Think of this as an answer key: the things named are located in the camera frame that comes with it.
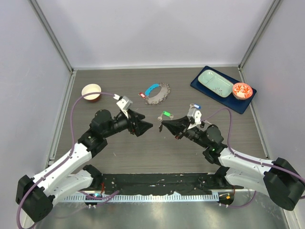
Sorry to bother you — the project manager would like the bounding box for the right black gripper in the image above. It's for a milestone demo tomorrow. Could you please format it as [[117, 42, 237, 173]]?
[[162, 115, 209, 148]]

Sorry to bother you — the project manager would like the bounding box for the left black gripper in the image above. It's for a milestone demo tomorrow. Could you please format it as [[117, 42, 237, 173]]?
[[103, 108, 153, 138]]

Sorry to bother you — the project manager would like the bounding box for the metal crescent keyring holder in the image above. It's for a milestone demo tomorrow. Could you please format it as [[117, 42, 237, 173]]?
[[144, 83, 171, 105]]

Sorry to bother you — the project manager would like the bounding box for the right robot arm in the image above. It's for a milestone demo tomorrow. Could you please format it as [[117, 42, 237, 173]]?
[[160, 116, 305, 211]]

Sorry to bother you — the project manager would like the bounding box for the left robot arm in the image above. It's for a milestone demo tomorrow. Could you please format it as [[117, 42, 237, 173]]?
[[16, 109, 153, 228]]

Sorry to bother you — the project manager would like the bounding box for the green key tag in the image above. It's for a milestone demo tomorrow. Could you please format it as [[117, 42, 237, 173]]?
[[163, 111, 172, 117]]

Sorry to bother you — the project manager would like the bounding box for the blue key tag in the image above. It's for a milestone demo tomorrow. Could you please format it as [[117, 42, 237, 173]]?
[[193, 104, 201, 109]]

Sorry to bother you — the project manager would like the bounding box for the light green divided dish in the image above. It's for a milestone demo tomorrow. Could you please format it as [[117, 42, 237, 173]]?
[[198, 70, 233, 98]]

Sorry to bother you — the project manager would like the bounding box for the white and red bowl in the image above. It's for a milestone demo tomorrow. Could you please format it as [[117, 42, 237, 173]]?
[[81, 83, 102, 103]]

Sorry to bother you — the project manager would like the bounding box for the dark blue tray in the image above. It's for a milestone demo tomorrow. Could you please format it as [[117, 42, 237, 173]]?
[[190, 66, 257, 114]]

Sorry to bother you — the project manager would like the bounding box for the red patterned bowl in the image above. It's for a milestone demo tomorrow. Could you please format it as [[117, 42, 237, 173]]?
[[232, 83, 254, 100]]

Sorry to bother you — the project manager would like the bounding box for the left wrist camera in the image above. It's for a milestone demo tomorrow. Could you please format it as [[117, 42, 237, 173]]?
[[116, 96, 132, 119]]

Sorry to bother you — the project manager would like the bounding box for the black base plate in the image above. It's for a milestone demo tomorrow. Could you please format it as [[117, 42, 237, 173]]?
[[102, 173, 233, 196]]

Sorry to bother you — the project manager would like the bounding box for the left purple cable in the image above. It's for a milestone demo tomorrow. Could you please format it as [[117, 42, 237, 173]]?
[[16, 92, 120, 229]]

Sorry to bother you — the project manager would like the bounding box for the purple cable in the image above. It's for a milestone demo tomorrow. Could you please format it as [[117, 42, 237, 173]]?
[[202, 107, 305, 210], [16, 92, 120, 229]]

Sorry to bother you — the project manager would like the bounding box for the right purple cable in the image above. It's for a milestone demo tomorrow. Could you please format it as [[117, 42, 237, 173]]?
[[202, 107, 305, 210]]

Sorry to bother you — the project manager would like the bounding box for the slotted cable duct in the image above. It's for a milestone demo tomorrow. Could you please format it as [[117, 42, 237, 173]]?
[[62, 192, 219, 204]]

